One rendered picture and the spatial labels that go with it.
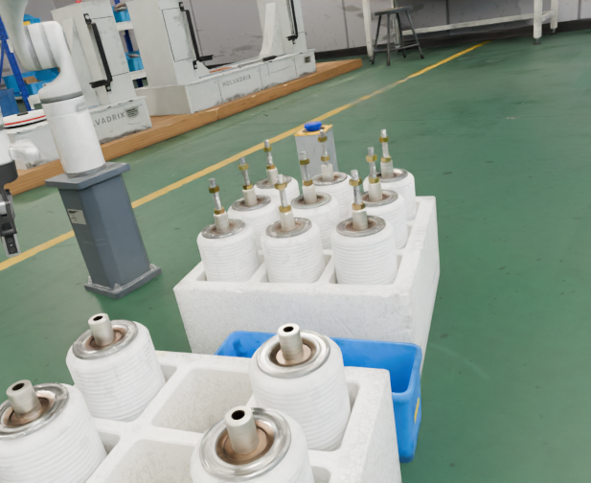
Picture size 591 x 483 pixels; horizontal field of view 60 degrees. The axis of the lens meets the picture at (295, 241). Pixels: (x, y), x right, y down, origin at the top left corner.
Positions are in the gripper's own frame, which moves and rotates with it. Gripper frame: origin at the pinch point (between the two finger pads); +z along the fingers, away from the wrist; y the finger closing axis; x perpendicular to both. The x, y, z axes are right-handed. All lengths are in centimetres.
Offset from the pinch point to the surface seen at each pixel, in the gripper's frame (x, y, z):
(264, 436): 12, 67, -4
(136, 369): 7.8, 45.4, 1.4
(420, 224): 63, 35, 0
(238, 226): 32.5, 23.1, -2.9
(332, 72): 279, -280, 12
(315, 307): 36, 40, 5
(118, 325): 7.9, 39.1, -1.0
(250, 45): 346, -550, 2
